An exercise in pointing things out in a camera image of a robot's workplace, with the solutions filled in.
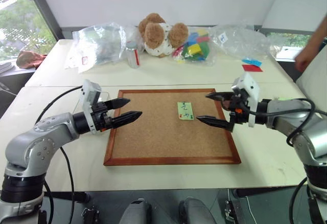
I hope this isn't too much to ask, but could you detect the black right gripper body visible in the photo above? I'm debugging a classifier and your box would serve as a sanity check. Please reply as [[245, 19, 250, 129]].
[[221, 92, 250, 133]]

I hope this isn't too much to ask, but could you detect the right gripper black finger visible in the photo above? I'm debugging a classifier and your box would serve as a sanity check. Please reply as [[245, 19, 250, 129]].
[[196, 115, 235, 132], [205, 91, 233, 103]]

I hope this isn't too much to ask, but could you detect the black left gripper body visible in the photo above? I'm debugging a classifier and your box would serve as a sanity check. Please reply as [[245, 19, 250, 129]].
[[90, 101, 114, 133]]

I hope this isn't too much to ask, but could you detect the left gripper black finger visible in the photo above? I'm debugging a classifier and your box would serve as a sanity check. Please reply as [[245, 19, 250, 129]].
[[111, 110, 144, 129], [103, 97, 132, 111]]

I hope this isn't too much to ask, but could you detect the green paper card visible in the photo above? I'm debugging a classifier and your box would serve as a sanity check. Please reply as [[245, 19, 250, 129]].
[[177, 101, 195, 121]]

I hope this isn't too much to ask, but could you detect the wood-framed cork board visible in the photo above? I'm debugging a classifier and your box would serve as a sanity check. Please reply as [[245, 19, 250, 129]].
[[103, 88, 242, 167]]

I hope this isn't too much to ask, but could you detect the person's bare hand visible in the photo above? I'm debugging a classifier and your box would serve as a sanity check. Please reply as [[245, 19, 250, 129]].
[[294, 47, 314, 73]]

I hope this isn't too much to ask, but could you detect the red card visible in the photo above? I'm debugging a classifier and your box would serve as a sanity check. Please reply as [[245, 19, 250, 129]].
[[241, 64, 264, 73]]

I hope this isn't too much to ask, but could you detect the blue card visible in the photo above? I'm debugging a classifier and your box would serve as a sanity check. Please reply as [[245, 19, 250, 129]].
[[241, 58, 263, 67]]

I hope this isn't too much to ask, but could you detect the clear jar with red label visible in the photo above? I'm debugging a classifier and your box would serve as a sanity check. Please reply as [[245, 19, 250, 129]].
[[125, 41, 142, 69]]

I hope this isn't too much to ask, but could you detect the bag of coloured blocks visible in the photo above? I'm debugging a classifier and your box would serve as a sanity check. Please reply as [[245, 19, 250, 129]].
[[171, 26, 218, 68]]

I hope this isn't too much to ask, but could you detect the clear plastic bag, white label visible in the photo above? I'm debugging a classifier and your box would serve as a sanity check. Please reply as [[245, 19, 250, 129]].
[[209, 21, 272, 61]]

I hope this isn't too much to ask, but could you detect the clear plastic bag, red label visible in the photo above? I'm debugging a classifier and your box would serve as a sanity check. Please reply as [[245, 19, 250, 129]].
[[64, 22, 127, 74]]

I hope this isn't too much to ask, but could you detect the brown and white plush toy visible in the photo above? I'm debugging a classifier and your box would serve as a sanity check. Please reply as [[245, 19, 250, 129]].
[[137, 12, 190, 58]]

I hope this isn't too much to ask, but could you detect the black table clamp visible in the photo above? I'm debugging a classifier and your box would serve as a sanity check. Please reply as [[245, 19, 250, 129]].
[[224, 199, 242, 224], [81, 205, 101, 224]]

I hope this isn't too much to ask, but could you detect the reddish brown cloth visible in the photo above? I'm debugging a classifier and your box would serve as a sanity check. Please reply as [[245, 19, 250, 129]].
[[15, 50, 48, 70]]

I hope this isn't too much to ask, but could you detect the white paper stack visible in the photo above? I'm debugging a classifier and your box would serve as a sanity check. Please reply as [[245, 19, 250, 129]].
[[0, 59, 16, 74]]

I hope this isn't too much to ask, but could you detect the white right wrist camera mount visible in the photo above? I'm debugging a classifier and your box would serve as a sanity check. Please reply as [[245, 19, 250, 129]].
[[230, 72, 261, 128]]

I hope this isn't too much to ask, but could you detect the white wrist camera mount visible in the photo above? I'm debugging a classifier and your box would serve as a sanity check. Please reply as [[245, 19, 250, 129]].
[[78, 79, 102, 135], [230, 72, 261, 128]]

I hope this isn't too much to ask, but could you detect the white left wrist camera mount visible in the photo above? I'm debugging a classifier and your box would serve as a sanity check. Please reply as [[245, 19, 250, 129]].
[[78, 79, 102, 135]]

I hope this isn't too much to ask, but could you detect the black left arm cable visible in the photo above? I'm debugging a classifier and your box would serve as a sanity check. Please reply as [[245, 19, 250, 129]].
[[34, 85, 85, 224]]

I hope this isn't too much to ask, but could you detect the thin white cable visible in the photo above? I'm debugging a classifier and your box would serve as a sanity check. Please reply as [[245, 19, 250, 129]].
[[244, 195, 256, 224]]

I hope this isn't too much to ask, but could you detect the black window frame post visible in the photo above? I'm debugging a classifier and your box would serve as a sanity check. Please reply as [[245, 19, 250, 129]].
[[21, 0, 65, 41]]

